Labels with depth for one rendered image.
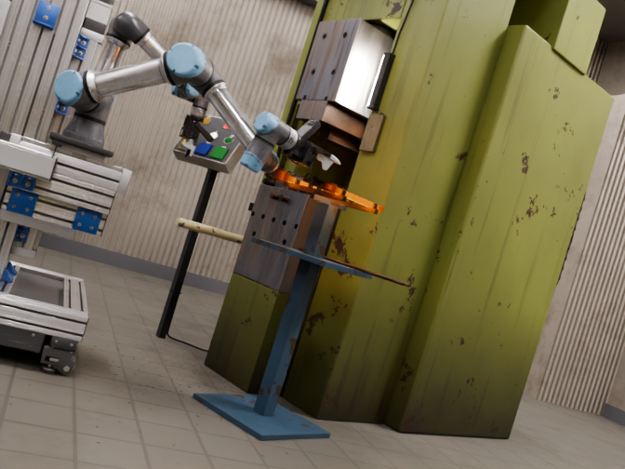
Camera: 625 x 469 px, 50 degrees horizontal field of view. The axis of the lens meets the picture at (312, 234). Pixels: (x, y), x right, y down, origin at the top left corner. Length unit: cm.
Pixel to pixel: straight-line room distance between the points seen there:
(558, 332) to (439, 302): 311
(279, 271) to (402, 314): 61
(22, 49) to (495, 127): 203
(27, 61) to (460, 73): 181
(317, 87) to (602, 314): 396
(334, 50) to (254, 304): 124
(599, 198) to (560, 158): 256
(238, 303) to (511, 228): 139
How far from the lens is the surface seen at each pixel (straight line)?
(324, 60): 331
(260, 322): 303
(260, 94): 626
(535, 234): 367
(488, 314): 349
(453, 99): 316
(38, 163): 247
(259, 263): 311
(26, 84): 279
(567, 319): 623
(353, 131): 329
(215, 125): 361
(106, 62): 328
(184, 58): 234
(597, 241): 631
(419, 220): 309
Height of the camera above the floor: 73
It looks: level
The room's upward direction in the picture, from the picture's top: 17 degrees clockwise
